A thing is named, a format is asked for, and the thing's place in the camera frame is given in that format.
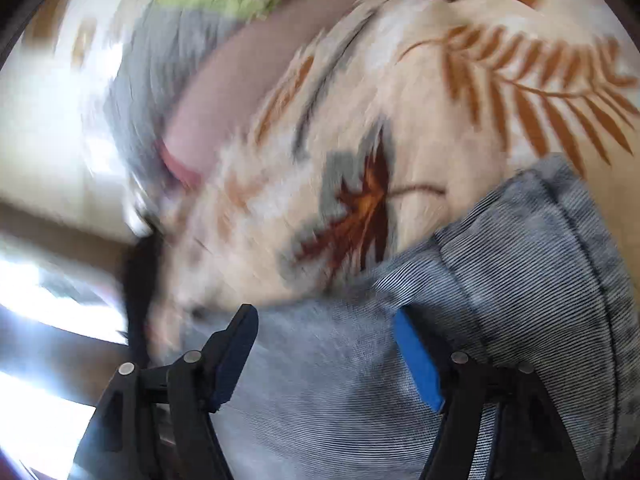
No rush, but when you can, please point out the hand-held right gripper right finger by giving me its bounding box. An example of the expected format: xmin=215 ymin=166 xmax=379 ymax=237
xmin=392 ymin=307 xmax=591 ymax=480

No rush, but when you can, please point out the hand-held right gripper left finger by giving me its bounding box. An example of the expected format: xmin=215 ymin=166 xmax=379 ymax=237
xmin=72 ymin=303 xmax=260 ymax=480

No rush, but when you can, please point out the dark cloth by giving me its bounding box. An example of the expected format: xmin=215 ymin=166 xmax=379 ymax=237
xmin=119 ymin=220 xmax=167 ymax=363

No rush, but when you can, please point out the cream leaf print blanket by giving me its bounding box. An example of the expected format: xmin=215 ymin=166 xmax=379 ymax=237
xmin=145 ymin=0 xmax=640 ymax=326

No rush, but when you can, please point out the pink pillow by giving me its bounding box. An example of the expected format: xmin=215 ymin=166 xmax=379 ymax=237
xmin=160 ymin=0 xmax=381 ymax=191

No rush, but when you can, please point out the grey cloth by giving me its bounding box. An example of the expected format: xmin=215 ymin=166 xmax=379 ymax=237
xmin=107 ymin=2 xmax=241 ymax=196

